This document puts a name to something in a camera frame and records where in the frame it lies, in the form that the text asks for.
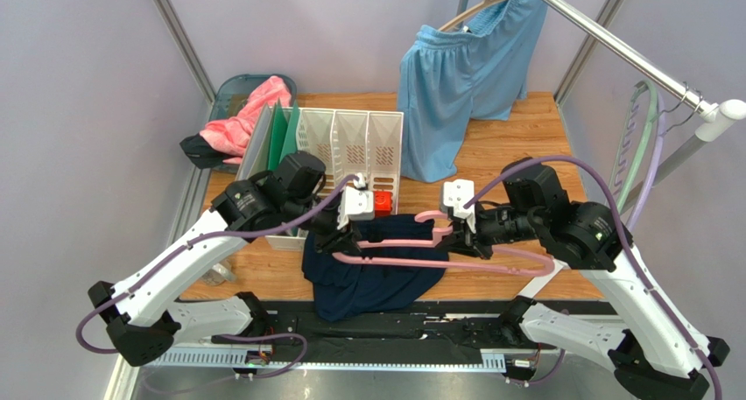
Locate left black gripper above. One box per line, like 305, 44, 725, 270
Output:
284, 194, 361, 255

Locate navy blue shorts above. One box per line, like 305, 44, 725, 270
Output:
301, 214, 445, 322

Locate pink plastic hanger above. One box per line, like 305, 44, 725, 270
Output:
330, 226, 562, 277

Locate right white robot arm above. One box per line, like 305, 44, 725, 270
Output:
440, 157, 730, 399

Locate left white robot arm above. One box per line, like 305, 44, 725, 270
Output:
88, 151, 372, 367

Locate purple plastic hanger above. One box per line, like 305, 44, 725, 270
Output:
627, 90, 666, 215

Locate light blue shorts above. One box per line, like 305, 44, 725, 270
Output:
397, 0, 547, 183

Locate green plastic hanger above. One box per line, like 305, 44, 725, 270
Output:
609, 80, 659, 212

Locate wooden hanger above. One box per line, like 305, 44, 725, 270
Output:
439, 0, 506, 32

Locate red cube socket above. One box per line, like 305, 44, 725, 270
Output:
374, 190, 393, 218

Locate white file organizer rack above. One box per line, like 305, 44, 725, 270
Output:
264, 107, 405, 252

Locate grey folder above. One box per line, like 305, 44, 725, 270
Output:
236, 104, 274, 180

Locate green folder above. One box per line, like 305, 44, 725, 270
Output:
267, 102, 299, 171

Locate yellow cup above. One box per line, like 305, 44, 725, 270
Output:
201, 259, 236, 286

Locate pink garment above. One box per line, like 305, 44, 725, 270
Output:
199, 75, 291, 165

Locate black garment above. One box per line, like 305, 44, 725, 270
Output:
179, 134, 232, 169

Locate teal laundry basket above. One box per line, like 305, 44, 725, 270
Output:
203, 73, 299, 176

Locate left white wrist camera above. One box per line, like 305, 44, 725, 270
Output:
337, 172, 375, 230

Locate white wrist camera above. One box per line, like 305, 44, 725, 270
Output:
337, 172, 375, 230
440, 179, 475, 226

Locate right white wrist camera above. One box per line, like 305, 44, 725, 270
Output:
440, 179, 475, 226

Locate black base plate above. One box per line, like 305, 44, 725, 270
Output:
210, 298, 601, 366

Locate metal clothes rail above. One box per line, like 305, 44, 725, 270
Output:
512, 0, 746, 298

